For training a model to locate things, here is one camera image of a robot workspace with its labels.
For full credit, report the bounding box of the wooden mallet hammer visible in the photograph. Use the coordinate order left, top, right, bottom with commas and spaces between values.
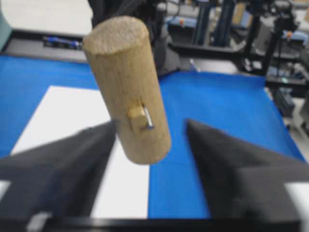
83, 16, 171, 164

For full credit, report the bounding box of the green backdrop curtain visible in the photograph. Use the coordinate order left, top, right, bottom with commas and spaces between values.
0, 4, 12, 53

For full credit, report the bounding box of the blue table mat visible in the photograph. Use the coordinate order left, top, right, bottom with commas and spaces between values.
0, 56, 304, 218

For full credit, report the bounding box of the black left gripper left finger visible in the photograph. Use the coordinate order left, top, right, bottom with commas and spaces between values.
0, 122, 116, 222

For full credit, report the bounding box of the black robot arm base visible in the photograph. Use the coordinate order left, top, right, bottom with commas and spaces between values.
88, 0, 180, 77

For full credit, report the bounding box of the white foam board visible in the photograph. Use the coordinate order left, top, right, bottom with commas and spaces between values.
11, 86, 150, 219

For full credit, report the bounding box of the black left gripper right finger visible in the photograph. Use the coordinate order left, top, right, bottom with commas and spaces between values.
186, 119, 309, 224

